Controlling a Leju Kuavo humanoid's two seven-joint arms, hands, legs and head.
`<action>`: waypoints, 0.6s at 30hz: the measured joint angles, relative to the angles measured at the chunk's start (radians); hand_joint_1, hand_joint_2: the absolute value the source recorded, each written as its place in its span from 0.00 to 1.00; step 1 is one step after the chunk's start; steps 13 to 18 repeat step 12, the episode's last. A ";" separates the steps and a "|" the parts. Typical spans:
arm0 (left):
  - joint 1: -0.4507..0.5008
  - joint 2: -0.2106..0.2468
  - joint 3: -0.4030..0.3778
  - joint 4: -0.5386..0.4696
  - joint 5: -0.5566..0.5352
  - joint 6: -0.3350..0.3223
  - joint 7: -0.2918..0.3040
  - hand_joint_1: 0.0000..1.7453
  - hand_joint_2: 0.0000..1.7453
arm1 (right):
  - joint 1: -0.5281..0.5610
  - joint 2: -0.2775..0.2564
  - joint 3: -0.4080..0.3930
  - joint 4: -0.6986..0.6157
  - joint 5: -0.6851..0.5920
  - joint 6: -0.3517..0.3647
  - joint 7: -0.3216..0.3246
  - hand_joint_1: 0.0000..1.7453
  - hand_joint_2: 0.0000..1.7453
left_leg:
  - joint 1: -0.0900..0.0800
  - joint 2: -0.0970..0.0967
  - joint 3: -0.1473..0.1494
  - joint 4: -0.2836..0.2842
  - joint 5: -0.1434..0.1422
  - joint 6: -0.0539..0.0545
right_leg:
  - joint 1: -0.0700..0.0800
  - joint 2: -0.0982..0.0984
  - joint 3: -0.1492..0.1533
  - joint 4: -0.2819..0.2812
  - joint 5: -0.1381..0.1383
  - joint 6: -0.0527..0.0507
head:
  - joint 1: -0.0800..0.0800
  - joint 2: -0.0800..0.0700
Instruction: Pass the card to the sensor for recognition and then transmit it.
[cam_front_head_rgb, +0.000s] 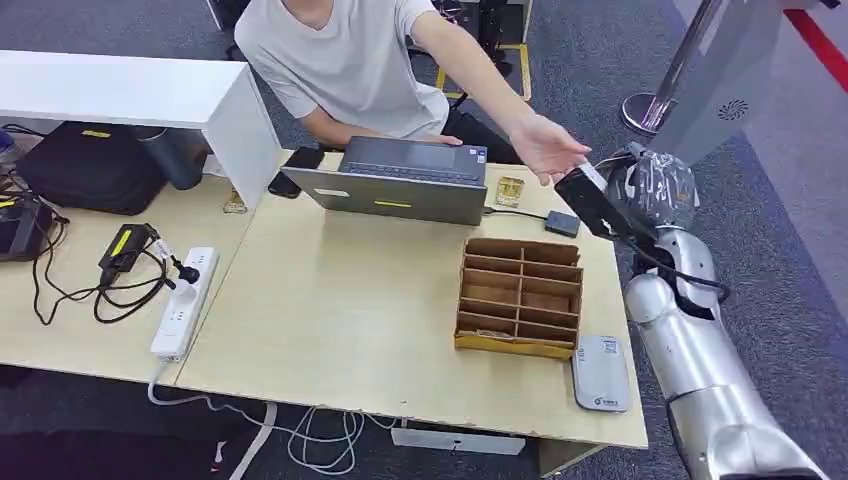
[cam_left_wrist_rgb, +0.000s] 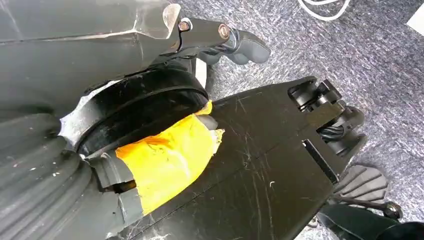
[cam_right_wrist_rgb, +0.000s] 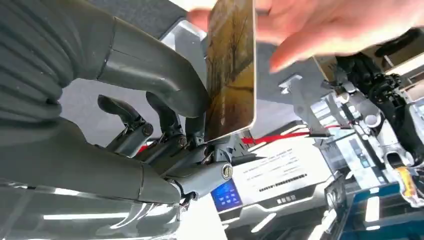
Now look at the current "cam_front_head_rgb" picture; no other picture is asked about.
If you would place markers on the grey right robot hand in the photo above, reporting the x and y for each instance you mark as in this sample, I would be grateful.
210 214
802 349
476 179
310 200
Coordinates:
656 189

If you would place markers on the person's right hand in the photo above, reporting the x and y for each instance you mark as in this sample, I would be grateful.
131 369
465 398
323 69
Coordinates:
442 140

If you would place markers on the person's left hand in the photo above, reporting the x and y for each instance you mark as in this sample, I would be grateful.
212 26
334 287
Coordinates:
546 149

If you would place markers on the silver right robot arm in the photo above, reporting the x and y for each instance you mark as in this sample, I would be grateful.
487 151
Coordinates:
702 371

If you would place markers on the gold foil packet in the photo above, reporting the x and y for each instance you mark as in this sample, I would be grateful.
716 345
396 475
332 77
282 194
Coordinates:
235 203
509 191

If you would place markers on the grey laptop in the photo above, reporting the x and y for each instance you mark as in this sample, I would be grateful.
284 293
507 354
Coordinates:
397 195

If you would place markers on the small black adapter box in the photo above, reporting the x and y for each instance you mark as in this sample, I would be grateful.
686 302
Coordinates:
562 224

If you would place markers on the chrome stanchion pole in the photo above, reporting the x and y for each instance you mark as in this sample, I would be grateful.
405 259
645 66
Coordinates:
652 99

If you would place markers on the black stand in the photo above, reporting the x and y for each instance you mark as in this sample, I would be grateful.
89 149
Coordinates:
487 30

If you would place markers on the person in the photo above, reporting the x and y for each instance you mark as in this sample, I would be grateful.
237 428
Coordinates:
344 60

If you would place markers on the grey panel with vent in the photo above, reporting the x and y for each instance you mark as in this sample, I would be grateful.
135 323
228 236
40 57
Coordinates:
725 79

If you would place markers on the wooden card box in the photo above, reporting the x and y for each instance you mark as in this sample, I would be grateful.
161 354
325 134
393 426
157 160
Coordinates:
520 298

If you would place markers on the black phone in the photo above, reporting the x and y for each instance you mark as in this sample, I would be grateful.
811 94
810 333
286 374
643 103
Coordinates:
295 173

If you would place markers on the white card reader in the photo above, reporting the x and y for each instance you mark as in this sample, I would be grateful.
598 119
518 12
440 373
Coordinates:
601 374

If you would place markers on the dark cylindrical cup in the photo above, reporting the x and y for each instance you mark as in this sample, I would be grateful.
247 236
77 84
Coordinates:
175 159

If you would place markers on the black plug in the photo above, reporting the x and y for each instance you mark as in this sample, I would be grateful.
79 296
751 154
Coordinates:
187 272

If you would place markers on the white power strip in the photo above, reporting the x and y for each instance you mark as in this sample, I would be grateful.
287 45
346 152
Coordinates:
185 305

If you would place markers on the white desk shelf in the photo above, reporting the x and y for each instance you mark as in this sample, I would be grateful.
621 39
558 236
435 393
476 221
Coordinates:
126 89

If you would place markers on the black power brick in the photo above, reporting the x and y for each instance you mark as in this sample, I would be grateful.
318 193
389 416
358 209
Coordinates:
124 250

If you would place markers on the black bag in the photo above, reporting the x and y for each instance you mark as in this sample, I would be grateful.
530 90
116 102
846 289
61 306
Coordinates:
93 166

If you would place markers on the white floor strip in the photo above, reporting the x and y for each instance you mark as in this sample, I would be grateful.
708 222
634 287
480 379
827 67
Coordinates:
255 440

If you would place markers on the black device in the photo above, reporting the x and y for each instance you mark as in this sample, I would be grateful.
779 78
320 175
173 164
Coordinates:
23 228

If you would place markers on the white desk bracket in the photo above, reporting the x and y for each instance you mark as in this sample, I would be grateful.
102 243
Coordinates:
457 442

